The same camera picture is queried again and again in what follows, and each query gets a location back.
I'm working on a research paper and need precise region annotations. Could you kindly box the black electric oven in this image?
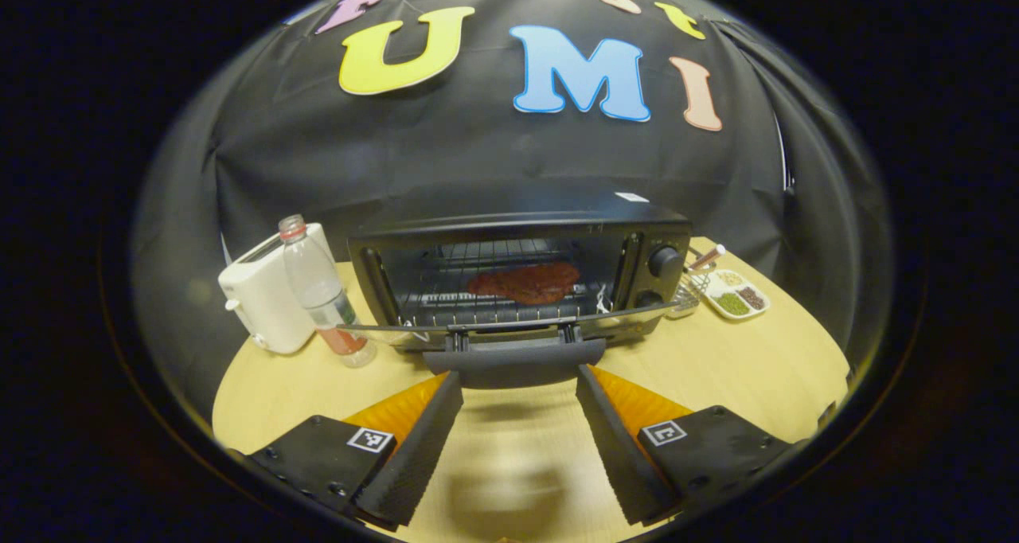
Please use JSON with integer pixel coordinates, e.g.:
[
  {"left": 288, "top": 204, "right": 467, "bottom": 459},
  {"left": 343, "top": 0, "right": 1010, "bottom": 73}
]
[{"left": 338, "top": 207, "right": 703, "bottom": 390}]

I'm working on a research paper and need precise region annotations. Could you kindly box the brown stick with white tip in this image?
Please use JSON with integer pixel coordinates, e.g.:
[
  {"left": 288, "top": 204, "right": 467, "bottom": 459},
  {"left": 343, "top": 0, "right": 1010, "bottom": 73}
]
[{"left": 685, "top": 243, "right": 728, "bottom": 274}]

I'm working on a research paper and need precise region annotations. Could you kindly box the clear plastic water bottle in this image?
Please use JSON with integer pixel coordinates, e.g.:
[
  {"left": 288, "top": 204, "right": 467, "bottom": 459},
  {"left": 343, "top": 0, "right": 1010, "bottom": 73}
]
[{"left": 277, "top": 213, "right": 377, "bottom": 369}]

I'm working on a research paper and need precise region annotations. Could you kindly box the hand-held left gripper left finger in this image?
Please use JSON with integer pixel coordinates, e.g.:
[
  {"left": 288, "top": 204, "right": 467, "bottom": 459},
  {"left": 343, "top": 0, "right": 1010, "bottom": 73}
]
[{"left": 245, "top": 369, "right": 465, "bottom": 529}]

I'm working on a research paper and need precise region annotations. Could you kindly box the white divided dish with beans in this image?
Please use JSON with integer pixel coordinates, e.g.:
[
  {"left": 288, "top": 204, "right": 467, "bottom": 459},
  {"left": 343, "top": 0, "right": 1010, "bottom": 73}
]
[{"left": 701, "top": 268, "right": 771, "bottom": 322}]

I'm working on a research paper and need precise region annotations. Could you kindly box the metal wire basket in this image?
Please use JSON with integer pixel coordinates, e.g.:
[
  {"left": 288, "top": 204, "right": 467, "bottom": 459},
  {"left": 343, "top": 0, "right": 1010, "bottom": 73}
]
[{"left": 664, "top": 269, "right": 711, "bottom": 322}]

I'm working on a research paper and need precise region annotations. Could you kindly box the brown steak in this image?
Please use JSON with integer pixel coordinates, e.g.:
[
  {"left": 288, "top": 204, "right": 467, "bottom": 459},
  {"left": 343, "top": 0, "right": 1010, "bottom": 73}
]
[{"left": 466, "top": 261, "right": 582, "bottom": 306}]

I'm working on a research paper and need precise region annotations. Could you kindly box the white toaster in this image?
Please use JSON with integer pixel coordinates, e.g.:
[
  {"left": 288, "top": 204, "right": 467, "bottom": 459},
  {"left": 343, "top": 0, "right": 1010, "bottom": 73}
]
[{"left": 217, "top": 222, "right": 336, "bottom": 356}]

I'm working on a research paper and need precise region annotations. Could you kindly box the black backdrop cloth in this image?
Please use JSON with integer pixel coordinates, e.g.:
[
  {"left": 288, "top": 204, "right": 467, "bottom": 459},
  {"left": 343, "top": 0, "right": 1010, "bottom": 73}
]
[{"left": 131, "top": 0, "right": 892, "bottom": 418}]

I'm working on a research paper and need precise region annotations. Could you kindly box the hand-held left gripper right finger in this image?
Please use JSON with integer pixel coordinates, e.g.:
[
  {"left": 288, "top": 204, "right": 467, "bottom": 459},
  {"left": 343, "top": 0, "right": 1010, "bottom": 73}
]
[{"left": 574, "top": 364, "right": 795, "bottom": 528}]

